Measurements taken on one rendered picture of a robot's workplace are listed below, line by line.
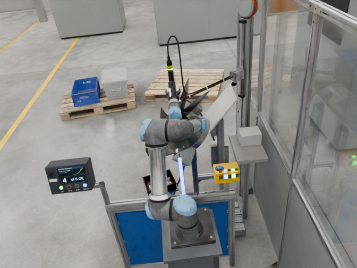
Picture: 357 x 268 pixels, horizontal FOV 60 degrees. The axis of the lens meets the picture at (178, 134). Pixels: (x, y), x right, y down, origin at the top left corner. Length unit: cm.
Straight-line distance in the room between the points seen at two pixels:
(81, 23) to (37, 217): 665
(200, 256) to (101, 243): 162
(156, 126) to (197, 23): 623
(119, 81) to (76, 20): 468
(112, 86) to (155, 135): 359
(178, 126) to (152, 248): 135
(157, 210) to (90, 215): 188
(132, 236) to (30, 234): 136
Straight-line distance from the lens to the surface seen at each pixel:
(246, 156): 248
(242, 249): 296
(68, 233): 338
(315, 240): 197
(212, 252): 172
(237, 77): 248
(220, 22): 768
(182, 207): 159
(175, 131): 147
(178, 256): 172
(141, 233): 247
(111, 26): 930
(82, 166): 200
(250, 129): 259
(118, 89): 506
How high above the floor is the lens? 241
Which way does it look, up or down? 34 degrees down
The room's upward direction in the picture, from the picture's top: 7 degrees counter-clockwise
